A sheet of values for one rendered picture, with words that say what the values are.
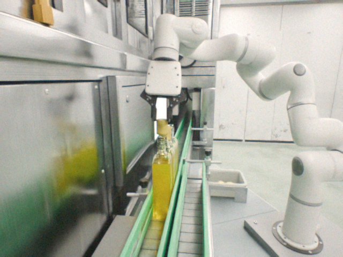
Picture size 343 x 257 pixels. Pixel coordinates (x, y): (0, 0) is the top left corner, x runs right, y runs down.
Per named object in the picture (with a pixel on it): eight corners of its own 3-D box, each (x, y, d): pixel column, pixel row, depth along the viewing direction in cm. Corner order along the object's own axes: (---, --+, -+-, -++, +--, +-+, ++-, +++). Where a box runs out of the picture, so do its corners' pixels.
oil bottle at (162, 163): (156, 208, 75) (155, 148, 69) (172, 209, 74) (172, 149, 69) (152, 218, 69) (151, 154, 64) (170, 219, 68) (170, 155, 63)
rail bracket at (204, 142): (189, 149, 165) (190, 120, 160) (212, 150, 163) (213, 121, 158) (189, 151, 160) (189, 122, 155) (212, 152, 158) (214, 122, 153)
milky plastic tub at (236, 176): (198, 182, 120) (198, 167, 118) (240, 184, 118) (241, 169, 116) (198, 198, 104) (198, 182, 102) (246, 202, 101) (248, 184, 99)
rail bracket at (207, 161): (183, 173, 100) (183, 148, 97) (220, 175, 98) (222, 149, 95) (182, 176, 97) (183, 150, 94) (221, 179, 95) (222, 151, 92)
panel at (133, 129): (163, 126, 156) (162, 77, 147) (166, 126, 155) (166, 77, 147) (114, 186, 69) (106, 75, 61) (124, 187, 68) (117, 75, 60)
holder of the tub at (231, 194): (188, 182, 121) (188, 169, 119) (239, 185, 118) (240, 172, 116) (186, 198, 104) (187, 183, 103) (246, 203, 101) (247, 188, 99)
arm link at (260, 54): (250, 74, 65) (223, 96, 78) (306, 87, 71) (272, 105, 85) (247, 29, 70) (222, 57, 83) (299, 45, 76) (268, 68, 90)
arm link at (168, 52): (146, 46, 61) (145, 56, 61) (178, 47, 60) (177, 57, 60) (151, 58, 69) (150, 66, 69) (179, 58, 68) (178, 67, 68)
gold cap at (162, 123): (157, 131, 67) (157, 118, 66) (168, 131, 67) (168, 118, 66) (155, 135, 64) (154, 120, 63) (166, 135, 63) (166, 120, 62)
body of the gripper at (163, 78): (146, 53, 61) (142, 92, 60) (182, 54, 60) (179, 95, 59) (150, 63, 69) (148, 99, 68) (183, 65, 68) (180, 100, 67)
